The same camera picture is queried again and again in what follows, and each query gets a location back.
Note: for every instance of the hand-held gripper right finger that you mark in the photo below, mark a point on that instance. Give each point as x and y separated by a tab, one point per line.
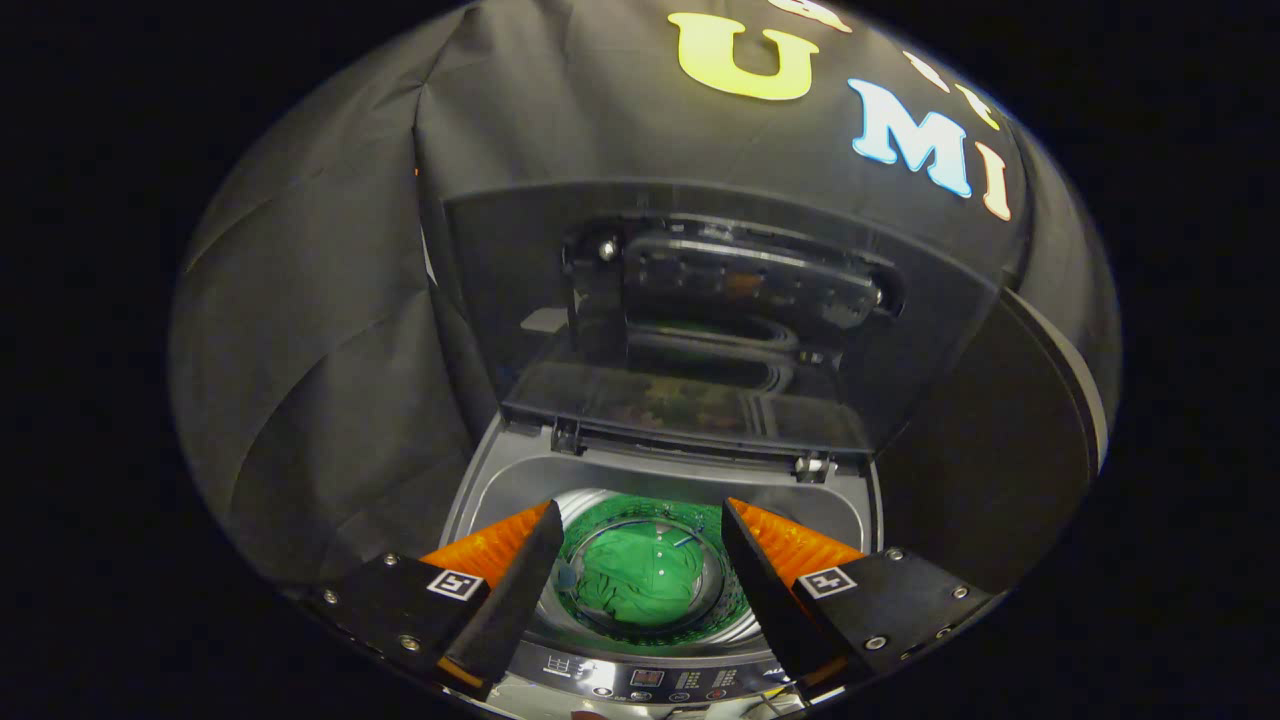
770	600

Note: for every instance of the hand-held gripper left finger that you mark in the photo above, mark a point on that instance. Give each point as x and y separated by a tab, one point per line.
510	600

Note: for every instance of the green polo shirt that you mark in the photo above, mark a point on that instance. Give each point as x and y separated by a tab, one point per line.
640	585

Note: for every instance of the dark washing machine lid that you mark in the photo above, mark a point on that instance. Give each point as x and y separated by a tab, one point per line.
520	260

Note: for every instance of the black backdrop cloth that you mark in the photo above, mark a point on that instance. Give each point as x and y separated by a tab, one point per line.
320	300

